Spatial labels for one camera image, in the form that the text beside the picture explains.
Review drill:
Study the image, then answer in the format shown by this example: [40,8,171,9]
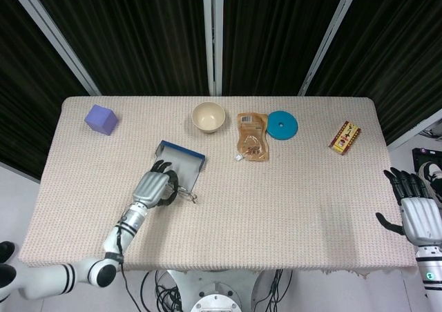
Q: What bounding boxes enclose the teal round disc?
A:
[266,110,299,141]

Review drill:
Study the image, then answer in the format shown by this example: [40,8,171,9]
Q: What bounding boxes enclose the beige bowl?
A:
[191,101,227,133]

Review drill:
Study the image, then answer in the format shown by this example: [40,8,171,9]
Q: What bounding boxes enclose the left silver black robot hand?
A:
[132,159,181,208]

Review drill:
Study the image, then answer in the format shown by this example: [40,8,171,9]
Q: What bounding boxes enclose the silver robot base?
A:
[165,269,267,312]

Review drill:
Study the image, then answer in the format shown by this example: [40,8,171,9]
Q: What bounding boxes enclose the black curtain panel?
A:
[305,0,442,146]
[0,0,91,180]
[220,0,353,97]
[26,0,212,97]

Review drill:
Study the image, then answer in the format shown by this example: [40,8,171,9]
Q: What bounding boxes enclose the purple foam cube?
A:
[84,104,119,137]

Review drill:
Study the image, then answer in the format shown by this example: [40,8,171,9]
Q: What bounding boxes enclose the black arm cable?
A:
[115,218,142,312]

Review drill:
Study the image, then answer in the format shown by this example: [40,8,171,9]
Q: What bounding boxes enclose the black floor device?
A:
[411,147,442,175]

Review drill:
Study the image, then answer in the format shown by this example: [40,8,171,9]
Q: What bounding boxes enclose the black white sneaker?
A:
[417,162,442,204]

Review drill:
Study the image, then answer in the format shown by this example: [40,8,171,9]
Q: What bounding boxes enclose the blue rectangular box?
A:
[154,139,207,191]

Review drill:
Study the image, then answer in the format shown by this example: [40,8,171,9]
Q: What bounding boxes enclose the black cable bundle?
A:
[141,270,184,312]
[253,269,294,312]

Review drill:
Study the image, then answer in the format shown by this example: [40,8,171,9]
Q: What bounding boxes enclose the small yellow red carton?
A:
[328,120,363,156]

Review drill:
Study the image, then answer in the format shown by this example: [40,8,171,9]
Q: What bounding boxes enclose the white partition post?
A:
[386,108,442,151]
[6,0,102,96]
[297,0,363,97]
[202,0,224,97]

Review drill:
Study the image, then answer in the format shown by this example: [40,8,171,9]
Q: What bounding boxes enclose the beige woven tablecloth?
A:
[19,96,419,278]

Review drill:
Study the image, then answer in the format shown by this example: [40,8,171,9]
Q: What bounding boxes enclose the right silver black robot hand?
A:
[375,167,442,246]

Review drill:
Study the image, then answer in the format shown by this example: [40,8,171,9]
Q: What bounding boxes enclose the brown spout pouch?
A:
[234,112,270,162]

